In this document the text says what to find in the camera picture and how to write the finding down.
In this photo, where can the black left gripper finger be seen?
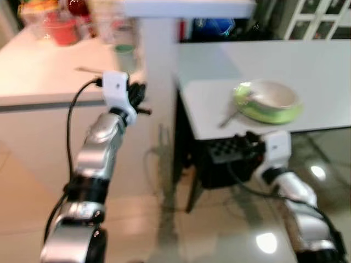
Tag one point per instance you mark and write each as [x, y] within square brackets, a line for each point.
[144, 111]

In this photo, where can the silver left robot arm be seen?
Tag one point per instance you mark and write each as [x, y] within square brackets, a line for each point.
[96, 148]

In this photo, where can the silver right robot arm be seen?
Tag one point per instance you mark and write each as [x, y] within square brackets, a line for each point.
[299, 205]

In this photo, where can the black perforated crate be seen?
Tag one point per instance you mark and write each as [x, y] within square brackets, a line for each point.
[219, 164]

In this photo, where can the metal spoon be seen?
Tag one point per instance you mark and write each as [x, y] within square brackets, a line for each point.
[230, 118]

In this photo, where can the green plate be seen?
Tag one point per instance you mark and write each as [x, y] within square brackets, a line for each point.
[269, 115]

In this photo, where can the green cup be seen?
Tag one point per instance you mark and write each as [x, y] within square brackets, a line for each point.
[126, 57]

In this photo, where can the thin brown stick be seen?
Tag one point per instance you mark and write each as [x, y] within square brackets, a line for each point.
[88, 70]

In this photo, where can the white bowl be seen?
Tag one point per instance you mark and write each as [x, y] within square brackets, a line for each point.
[272, 94]

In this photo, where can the red box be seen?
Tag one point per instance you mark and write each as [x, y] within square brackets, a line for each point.
[182, 30]

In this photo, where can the red container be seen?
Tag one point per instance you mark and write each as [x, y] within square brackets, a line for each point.
[61, 30]

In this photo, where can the grey table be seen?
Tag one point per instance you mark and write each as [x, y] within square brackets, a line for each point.
[307, 66]

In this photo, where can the blue bin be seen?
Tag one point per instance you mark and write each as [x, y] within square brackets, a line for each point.
[214, 28]

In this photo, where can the white cabinet with dark panes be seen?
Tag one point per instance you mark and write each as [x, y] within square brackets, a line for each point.
[321, 19]

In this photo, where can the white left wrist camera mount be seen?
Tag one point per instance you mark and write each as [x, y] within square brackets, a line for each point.
[115, 90]

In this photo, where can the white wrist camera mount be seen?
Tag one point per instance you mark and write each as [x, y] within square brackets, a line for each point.
[115, 90]
[277, 150]

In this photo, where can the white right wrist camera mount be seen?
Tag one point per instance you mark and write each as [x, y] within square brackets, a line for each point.
[277, 150]

